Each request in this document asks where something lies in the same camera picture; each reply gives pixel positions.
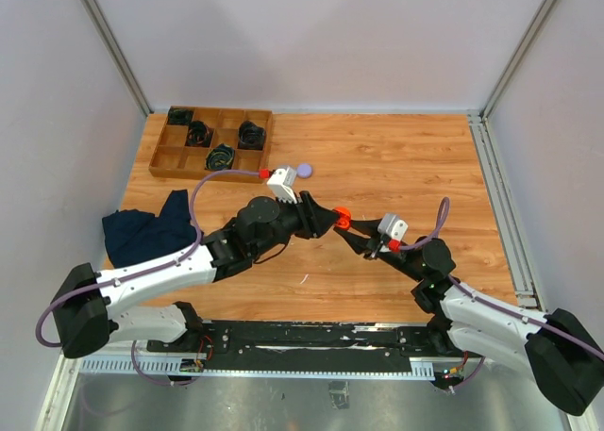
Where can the purple earbud charging case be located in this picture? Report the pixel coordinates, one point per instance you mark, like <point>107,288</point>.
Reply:
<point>304,170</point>

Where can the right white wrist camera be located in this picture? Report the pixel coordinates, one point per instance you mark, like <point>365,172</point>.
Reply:
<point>393,227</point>

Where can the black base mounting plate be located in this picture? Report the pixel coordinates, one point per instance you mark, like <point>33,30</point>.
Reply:
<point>307,347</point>

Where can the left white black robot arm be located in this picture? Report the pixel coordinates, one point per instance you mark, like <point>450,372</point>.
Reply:
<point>89,307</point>

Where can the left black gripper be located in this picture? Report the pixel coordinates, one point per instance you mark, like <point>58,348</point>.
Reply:
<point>315,221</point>

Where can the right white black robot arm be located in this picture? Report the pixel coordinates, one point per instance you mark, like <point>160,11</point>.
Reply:
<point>554,350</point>

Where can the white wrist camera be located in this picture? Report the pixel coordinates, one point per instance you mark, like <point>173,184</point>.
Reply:
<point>393,227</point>
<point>281,184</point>

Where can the dark blue cloth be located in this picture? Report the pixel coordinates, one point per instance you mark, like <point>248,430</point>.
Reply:
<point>133,236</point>

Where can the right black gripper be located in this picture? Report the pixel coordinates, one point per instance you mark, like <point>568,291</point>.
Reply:
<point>371,247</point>

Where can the orange earbud charging case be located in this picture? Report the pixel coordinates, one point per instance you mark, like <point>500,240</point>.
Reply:
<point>344,218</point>

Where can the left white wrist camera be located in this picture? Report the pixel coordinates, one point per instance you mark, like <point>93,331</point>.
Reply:
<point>281,184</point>

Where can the wooden compartment tray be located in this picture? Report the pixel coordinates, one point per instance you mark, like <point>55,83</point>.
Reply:
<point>197,141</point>

